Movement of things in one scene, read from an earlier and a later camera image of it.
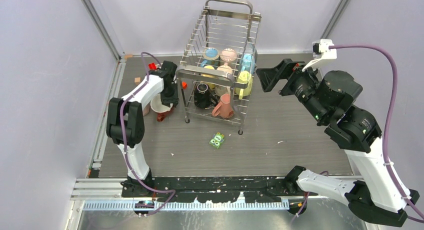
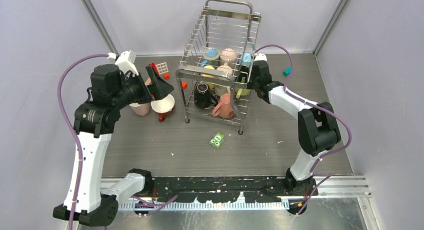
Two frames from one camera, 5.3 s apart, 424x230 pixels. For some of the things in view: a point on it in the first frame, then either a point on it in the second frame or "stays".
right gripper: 286,68 -> 244,72
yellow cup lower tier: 211,85 stays
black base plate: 217,190 stays
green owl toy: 217,139 stays
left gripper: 173,99 -> 164,88
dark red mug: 157,106 stays
